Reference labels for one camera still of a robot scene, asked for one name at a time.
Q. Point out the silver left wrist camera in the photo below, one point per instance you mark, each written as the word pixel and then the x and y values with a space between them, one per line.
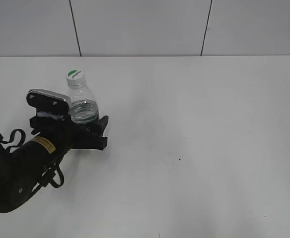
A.
pixel 49 102

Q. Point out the white green bottle cap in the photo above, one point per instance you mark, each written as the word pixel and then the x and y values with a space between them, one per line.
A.
pixel 75 77

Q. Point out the clear cestbon water bottle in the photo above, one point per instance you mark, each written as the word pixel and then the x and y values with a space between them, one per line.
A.
pixel 84 108

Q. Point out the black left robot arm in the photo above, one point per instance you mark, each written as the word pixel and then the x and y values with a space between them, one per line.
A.
pixel 27 166

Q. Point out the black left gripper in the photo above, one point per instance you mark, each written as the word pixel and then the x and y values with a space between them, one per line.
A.
pixel 65 134

